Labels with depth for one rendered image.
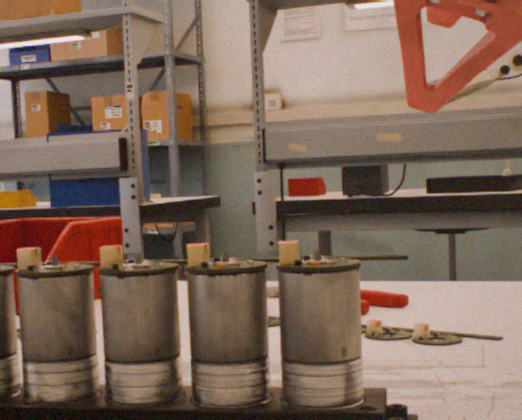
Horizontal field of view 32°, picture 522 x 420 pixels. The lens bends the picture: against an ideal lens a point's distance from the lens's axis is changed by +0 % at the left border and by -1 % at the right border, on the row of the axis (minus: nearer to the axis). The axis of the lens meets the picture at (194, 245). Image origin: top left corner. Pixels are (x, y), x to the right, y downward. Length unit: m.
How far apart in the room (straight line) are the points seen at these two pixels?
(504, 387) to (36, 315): 0.19
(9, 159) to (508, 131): 1.54
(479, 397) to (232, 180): 4.58
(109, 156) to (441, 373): 2.47
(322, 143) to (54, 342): 2.33
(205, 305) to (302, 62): 4.58
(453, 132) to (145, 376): 2.29
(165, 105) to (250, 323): 4.34
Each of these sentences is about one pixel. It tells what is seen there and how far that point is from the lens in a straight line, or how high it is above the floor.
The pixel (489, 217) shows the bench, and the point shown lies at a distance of 2.60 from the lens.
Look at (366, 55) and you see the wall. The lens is 4.77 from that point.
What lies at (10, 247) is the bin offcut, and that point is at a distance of 0.75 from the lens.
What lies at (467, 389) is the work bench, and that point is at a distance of 0.38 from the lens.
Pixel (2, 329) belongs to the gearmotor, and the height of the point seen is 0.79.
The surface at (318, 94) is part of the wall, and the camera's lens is 4.80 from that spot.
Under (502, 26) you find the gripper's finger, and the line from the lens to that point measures 0.43.
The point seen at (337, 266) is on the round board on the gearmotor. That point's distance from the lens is 0.26.
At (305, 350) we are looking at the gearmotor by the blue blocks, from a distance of 0.26.
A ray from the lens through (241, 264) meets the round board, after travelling 0.28.
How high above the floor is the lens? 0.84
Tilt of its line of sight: 5 degrees down
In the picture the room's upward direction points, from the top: 3 degrees counter-clockwise
